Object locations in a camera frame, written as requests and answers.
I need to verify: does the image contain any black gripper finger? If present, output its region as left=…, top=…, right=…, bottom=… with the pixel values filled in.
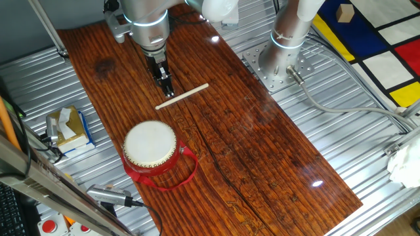
left=154, top=77, right=167, bottom=96
left=159, top=67, right=175, bottom=98

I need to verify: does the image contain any red emergency stop button box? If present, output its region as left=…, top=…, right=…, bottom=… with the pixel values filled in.
left=37, top=212, right=70, bottom=236
left=67, top=222, right=99, bottom=236

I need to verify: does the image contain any gold tissue box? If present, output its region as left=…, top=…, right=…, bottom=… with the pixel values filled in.
left=45, top=105, right=96, bottom=158

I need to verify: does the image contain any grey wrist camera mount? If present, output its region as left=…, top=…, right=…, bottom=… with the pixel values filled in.
left=103, top=0, right=134, bottom=44

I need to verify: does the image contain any small metal corner bracket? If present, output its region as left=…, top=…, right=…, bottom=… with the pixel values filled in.
left=383, top=142, right=401, bottom=157

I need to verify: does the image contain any silver camera with cable plug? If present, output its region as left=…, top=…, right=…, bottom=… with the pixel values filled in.
left=85, top=184, right=134, bottom=208

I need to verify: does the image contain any pale wooden drumstick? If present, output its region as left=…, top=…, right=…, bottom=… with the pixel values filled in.
left=155, top=83, right=210, bottom=111

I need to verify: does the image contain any aluminium profile rail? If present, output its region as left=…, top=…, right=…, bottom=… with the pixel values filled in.
left=398, top=98, right=420, bottom=119

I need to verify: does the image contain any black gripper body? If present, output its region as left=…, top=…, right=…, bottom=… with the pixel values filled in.
left=145, top=52, right=171, bottom=87

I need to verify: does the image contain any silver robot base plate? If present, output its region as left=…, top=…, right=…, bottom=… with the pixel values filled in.
left=242, top=41, right=315, bottom=92

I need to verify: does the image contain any orange pole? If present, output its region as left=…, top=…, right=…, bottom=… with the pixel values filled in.
left=0, top=96, right=22, bottom=151

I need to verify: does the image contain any brown wooden board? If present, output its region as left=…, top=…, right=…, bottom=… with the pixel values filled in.
left=57, top=3, right=364, bottom=236

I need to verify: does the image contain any thin metal pole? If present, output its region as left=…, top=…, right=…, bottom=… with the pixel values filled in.
left=28, top=0, right=70, bottom=60

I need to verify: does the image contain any white plastic device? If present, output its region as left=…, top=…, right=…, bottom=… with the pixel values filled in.
left=221, top=14, right=240, bottom=28

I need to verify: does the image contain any aluminium frame bar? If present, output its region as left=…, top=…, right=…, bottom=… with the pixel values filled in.
left=0, top=130, right=135, bottom=236

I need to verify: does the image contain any small silver camera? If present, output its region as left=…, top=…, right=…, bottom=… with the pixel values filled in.
left=45, top=115, right=60, bottom=144

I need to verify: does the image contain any colourful Mondrian pattern cloth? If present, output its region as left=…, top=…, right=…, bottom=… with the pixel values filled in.
left=311, top=0, right=420, bottom=109

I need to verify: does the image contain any small wooden cube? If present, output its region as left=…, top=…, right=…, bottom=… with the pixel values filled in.
left=335, top=3, right=356, bottom=24

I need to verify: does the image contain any black hanging cable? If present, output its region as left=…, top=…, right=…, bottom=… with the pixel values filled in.
left=0, top=78, right=32, bottom=180

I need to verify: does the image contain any black camera cable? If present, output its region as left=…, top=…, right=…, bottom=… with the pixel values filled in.
left=131, top=199, right=164, bottom=236

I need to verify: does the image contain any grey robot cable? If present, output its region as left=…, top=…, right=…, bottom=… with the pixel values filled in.
left=285, top=65, right=417, bottom=130

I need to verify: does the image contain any red drum white head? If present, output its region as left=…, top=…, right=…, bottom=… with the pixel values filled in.
left=121, top=120, right=182, bottom=178

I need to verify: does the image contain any black keyboard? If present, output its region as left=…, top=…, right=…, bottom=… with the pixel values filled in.
left=0, top=183, right=29, bottom=236

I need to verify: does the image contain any white crumpled cloth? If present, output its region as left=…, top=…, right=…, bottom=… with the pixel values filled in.
left=387, top=137, right=420, bottom=189

